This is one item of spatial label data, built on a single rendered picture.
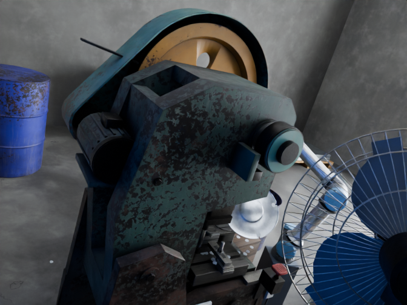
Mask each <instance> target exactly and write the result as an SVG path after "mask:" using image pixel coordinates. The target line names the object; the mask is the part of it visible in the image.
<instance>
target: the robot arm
mask: <svg viewBox="0 0 407 305"><path fill-rule="evenodd" d="M299 157H300V158H301V159H302V160H303V162H304V163H305V164H306V165H307V166H308V167H309V168H310V167H311V166H312V165H313V164H315V163H316V162H317V161H318V158H317V156H316V155H315V154H314V153H313V152H312V151H311V150H310V149H309V148H308V147H307V146H306V145H305V143H303V149H302V152H301V154H300V156H299ZM316 166H318V167H319V168H320V169H321V170H322V172H323V171H324V172H325V173H326V174H329V173H330V171H329V169H328V168H327V167H326V166H325V165H324V164H323V163H322V162H321V161H319V162H318V163H317V164H316ZM311 170H312V172H313V173H314V174H315V175H316V176H317V177H318V178H319V179H320V181H322V180H323V179H324V178H325V176H324V175H326V174H325V173H324V172H323V173H324V175H323V174H322V173H321V172H320V171H319V170H318V169H317V168H316V167H315V166H313V167H312V168H311ZM326 176H327V175H326ZM334 180H335V181H336V182H337V183H338V184H339V185H340V186H339V185H338V184H337V183H336V182H335V181H334ZM330 181H331V182H332V183H333V184H334V185H335V186H336V187H337V188H338V189H339V190H340V191H341V192H342V193H343V194H344V195H345V196H346V197H348V193H347V192H346V191H345V190H347V191H348V189H347V187H346V185H345V184H344V183H343V182H342V181H341V180H340V179H339V178H338V177H337V176H335V177H334V178H333V180H330ZM330 181H329V182H328V183H327V184H326V185H327V186H329V187H330V188H331V189H330V188H329V187H327V186H324V188H325V190H327V191H328V192H329V193H330V194H331V195H332V196H333V197H332V196H331V195H330V194H328V193H327V192H326V191H325V193H324V194H326V195H328V196H330V197H332V198H333V199H332V198H330V197H328V196H326V195H324V194H323V195H322V196H321V197H320V198H321V199H322V200H324V201H326V202H327V203H328V204H330V205H333V206H335V207H337V208H340V206H341V205H342V204H340V203H339V202H341V203H343V202H344V201H345V200H346V199H345V198H346V197H345V196H344V195H343V194H342V193H341V192H340V191H339V190H338V189H337V188H336V187H335V186H334V185H333V184H332V183H331V182H330ZM341 186H342V187H343V188H344V189H345V190H344V189H343V188H342V187H341ZM332 189H333V190H335V191H336V192H338V193H339V194H340V195H339V194H338V193H336V192H334V191H333V190H332ZM341 195H342V196H343V197H344V198H343V197H342V196H341ZM334 197H335V198H336V199H337V200H338V201H339V202H337V201H335V200H334V199H335V198H334ZM330 205H327V204H326V203H322V202H320V201H319V203H318V204H317V205H316V206H317V207H318V208H320V209H323V210H326V211H330V212H334V213H336V212H337V211H336V210H335V209H334V208H332V207H331V206H330ZM320 209H316V208H313V209H312V210H311V211H310V212H309V213H310V214H312V215H306V217H305V221H307V222H309V223H322V222H323V220H321V219H319V218H317V217H315V216H313V215H317V216H321V217H328V216H329V215H328V214H327V213H325V212H323V211H321V210H320ZM309 223H304V224H303V230H305V231H310V230H315V229H316V228H317V226H314V225H311V224H309ZM286 224H288V225H291V226H294V227H296V228H299V229H296V228H294V227H291V226H288V225H284V227H283V232H288V233H284V234H286V235H284V234H282V241H283V243H284V244H286V245H290V246H286V245H283V252H284V253H287V252H289V253H287V254H286V255H285V261H286V263H289V262H291V261H294V257H292V256H287V255H293V256H295V255H296V252H297V251H298V250H296V249H299V248H295V247H300V241H294V240H299V239H298V238H300V232H291V231H300V224H301V223H299V224H298V225H294V224H291V223H286ZM305 231H303V232H302V239H306V238H307V237H308V236H309V235H310V234H311V233H309V232H305ZM287 235H290V236H293V237H290V236H287ZM294 237H297V238H294ZM289 241H293V242H289ZM285 242H289V243H285ZM291 246H295V247H291ZM294 250H296V251H294ZM290 251H293V252H290ZM271 255H272V256H273V257H274V258H275V259H276V260H277V261H279V262H281V263H284V264H285V262H284V259H283V253H282V245H281V235H280V237H279V240H278V242H277V243H276V244H275V245H274V246H273V248H272V250H271Z"/></svg>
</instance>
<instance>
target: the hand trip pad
mask: <svg viewBox="0 0 407 305"><path fill-rule="evenodd" d="M271 268H272V270H273V271H274V272H275V273H276V276H277V277H279V276H281V275H286V274H287V273H288V271H287V269H286V267H285V266H284V265H283V264H281V263H279V264H274V265H272V266H271Z"/></svg>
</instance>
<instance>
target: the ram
mask: <svg viewBox="0 0 407 305"><path fill-rule="evenodd" d="M235 206H236V205H234V206H229V207H227V208H222V209H218V210H215V211H210V212H207V214H208V215H209V216H210V217H214V216H221V215H231V214H232V213H233V211H234V208H235Z"/></svg>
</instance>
